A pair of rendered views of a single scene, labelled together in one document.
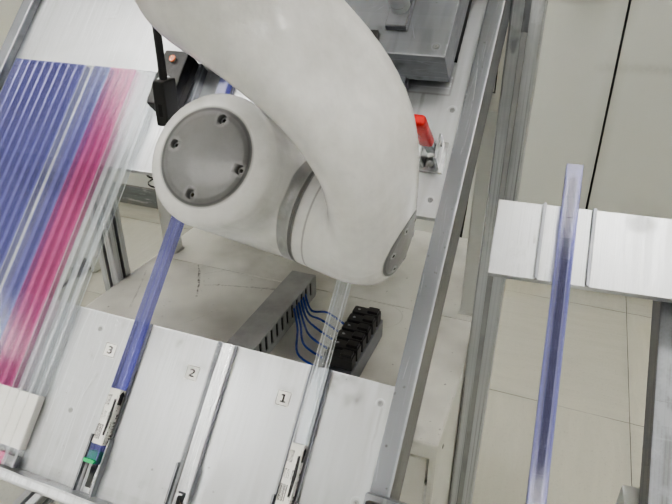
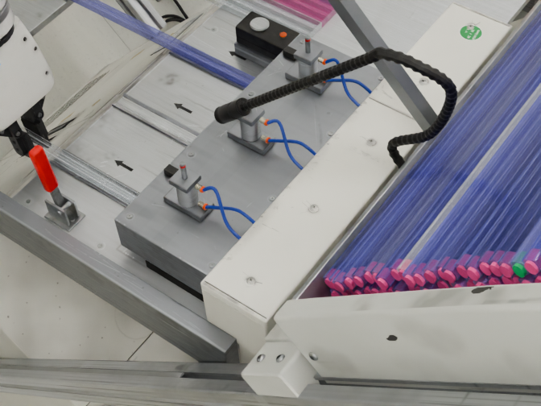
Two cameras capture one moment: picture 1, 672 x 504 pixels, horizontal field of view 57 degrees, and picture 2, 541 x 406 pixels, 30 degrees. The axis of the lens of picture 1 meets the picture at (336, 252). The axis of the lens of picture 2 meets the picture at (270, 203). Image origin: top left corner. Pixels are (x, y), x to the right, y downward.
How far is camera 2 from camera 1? 99 cm
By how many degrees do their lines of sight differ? 39
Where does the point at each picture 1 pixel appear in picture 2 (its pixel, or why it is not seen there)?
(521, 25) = (187, 371)
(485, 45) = (138, 287)
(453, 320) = not seen: hidden behind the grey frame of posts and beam
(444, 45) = (125, 222)
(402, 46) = (150, 192)
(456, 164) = (38, 222)
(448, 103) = (109, 245)
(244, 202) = not seen: outside the picture
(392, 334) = (101, 308)
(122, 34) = (383, 21)
